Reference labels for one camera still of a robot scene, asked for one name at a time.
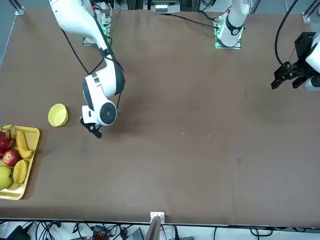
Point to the yellow-green starfruit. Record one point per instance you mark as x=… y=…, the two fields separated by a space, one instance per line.
x=20 y=172

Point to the red apple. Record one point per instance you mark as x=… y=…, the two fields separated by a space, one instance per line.
x=11 y=158

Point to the yellow banana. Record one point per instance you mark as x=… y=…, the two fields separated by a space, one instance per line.
x=22 y=145

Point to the black power adapter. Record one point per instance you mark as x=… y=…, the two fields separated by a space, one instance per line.
x=17 y=233

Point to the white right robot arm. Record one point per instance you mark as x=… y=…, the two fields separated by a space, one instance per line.
x=75 y=20

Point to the yellow bowl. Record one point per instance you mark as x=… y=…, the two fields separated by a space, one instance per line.
x=58 y=115

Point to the black power strip orange switches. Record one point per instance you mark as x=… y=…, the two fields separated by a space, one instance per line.
x=100 y=233

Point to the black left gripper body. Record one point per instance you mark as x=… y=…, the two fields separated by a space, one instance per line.
x=303 y=45

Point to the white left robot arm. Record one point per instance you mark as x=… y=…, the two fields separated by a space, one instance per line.
x=232 y=25

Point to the yellow-green mango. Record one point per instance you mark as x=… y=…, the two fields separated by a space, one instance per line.
x=5 y=178

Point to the aluminium camera post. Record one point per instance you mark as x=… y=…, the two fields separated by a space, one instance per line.
x=157 y=217

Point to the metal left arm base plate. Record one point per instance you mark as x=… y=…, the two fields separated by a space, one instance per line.
x=227 y=47

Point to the aluminium frame rail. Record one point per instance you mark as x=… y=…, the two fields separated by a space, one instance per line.
x=20 y=10
x=307 y=16

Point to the yellow plastic tray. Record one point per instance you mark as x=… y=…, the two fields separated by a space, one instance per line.
x=35 y=140

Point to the red dragon fruit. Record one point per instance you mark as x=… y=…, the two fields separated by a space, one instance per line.
x=5 y=143

